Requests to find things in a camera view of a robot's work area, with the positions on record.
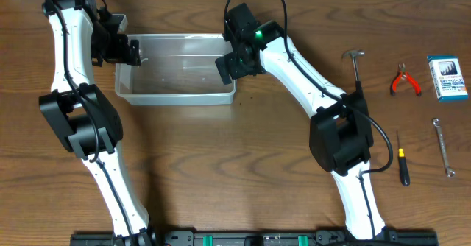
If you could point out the clear plastic container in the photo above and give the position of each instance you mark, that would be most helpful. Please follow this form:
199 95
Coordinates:
175 69

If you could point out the black yellow screwdriver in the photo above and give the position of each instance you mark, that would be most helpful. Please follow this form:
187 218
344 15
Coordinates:
403 168

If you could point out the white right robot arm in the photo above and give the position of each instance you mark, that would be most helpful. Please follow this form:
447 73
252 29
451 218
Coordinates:
340 132

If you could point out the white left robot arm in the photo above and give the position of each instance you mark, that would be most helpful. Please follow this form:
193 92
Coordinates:
84 120

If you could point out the red-handled pliers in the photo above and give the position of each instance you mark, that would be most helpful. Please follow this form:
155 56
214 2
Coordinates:
402 74

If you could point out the silver combination wrench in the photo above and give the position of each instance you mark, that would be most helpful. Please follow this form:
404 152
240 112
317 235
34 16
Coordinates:
448 170

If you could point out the blue white screwdriver box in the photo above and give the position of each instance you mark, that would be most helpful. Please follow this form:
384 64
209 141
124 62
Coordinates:
447 78

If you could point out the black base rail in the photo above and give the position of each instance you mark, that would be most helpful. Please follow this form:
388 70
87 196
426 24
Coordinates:
319 237

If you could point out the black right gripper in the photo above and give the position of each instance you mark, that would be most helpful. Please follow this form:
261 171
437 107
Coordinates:
231 61

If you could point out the small black-handled hammer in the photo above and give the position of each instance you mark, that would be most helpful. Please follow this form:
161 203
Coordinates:
353 54

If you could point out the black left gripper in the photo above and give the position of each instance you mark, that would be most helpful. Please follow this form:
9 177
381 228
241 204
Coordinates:
129 51

